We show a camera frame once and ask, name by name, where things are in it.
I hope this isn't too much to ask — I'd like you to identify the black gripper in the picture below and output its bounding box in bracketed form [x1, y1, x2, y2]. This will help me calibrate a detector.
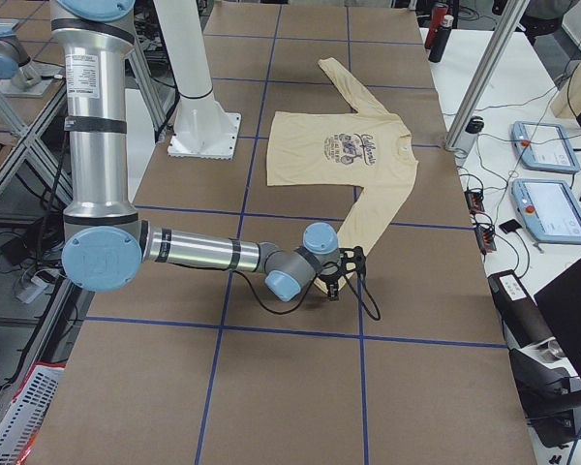
[319, 246, 366, 291]

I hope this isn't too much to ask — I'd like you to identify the cream long-sleeve graphic shirt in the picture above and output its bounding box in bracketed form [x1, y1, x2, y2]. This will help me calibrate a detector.
[263, 56, 420, 296]

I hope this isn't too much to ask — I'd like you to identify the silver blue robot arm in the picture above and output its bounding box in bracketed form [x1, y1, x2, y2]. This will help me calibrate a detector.
[50, 1, 366, 306]

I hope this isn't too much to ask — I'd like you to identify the black label printer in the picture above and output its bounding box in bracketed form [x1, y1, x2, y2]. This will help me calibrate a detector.
[487, 270, 553, 347]

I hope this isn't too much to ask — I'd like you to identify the white central column base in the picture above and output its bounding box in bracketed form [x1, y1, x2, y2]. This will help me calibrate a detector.
[154, 0, 241, 160]

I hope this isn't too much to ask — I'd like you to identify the near teach pendant tablet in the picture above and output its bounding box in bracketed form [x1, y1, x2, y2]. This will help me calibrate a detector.
[510, 178, 581, 245]

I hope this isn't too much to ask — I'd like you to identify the teach pendant tablet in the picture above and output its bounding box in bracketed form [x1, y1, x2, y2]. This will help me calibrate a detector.
[510, 178, 581, 245]
[511, 121, 581, 174]

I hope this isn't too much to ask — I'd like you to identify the brown paper table cover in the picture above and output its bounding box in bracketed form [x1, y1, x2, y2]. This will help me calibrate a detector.
[29, 2, 535, 464]

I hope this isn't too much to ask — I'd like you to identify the black monitor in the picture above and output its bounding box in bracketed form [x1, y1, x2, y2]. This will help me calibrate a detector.
[535, 259, 581, 376]

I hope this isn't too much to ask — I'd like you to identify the far teach pendant tablet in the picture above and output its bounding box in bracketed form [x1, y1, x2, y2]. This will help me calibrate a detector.
[511, 121, 581, 174]

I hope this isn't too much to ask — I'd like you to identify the black drink bottle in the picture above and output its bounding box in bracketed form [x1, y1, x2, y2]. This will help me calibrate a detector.
[428, 15, 454, 63]

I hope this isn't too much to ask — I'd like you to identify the red drink bottle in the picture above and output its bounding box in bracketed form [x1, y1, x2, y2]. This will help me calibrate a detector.
[424, 2, 449, 49]

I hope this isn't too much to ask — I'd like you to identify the white perforated basket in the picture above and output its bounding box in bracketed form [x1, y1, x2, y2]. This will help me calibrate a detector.
[0, 362, 65, 464]

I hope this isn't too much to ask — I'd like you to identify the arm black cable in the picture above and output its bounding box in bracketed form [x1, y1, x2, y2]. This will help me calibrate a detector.
[231, 251, 382, 322]

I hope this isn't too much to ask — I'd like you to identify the aluminium frame post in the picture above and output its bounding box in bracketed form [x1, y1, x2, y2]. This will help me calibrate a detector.
[444, 0, 530, 151]

